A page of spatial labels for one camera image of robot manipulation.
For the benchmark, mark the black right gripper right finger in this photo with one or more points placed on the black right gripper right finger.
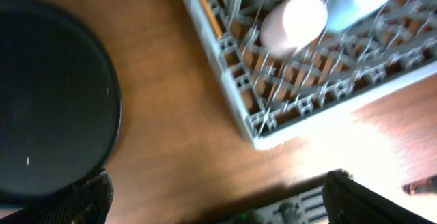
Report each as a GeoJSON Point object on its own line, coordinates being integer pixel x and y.
{"type": "Point", "coordinates": [348, 202]}

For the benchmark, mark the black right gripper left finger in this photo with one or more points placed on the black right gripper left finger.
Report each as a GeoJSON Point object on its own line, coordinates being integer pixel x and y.
{"type": "Point", "coordinates": [87, 201]}

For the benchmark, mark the pink cup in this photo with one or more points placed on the pink cup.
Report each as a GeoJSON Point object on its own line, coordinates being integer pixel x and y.
{"type": "Point", "coordinates": [292, 25]}

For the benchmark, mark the grey dishwasher rack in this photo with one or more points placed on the grey dishwasher rack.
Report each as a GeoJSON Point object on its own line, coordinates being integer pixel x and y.
{"type": "Point", "coordinates": [275, 99]}

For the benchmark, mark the round black tray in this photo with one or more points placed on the round black tray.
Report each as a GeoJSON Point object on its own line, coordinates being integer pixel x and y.
{"type": "Point", "coordinates": [61, 104]}

